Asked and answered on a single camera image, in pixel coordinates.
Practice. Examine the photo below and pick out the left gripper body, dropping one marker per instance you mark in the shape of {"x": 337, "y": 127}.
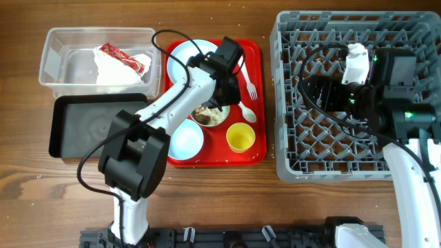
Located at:
{"x": 231, "y": 96}

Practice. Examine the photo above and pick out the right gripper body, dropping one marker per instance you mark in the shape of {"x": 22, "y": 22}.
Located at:
{"x": 331, "y": 96}

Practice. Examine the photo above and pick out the white plastic fork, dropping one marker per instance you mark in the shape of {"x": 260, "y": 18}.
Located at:
{"x": 251, "y": 88}

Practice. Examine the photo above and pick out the food scraps and rice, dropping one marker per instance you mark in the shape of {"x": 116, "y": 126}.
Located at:
{"x": 208, "y": 116}

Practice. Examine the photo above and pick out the white plastic spoon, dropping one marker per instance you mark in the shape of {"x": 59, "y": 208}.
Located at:
{"x": 247, "y": 113}

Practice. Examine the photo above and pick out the green bowl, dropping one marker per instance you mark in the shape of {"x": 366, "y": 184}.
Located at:
{"x": 225, "y": 115}

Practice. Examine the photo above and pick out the yellow cup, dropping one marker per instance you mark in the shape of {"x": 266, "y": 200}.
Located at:
{"x": 240, "y": 137}

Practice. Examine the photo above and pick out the light blue bowl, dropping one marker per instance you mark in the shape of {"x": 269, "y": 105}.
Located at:
{"x": 186, "y": 142}

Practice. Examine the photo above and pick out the red snack wrapper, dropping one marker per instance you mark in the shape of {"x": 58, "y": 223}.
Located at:
{"x": 119, "y": 55}

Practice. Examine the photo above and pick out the white napkin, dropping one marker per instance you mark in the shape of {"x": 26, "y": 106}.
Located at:
{"x": 114, "y": 72}

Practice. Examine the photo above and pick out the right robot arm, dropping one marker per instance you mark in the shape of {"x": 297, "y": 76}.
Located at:
{"x": 379, "y": 89}

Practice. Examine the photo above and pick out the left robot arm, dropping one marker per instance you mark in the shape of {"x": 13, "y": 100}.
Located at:
{"x": 135, "y": 151}

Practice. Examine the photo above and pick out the grey dishwasher rack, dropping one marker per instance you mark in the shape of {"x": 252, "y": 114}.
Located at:
{"x": 311, "y": 147}

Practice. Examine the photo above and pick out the black plastic tray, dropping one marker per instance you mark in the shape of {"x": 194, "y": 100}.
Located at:
{"x": 80, "y": 122}

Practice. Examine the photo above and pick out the clear plastic bin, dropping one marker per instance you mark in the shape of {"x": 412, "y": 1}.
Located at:
{"x": 68, "y": 67}

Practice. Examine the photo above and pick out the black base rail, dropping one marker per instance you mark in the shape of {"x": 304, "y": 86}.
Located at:
{"x": 209, "y": 238}

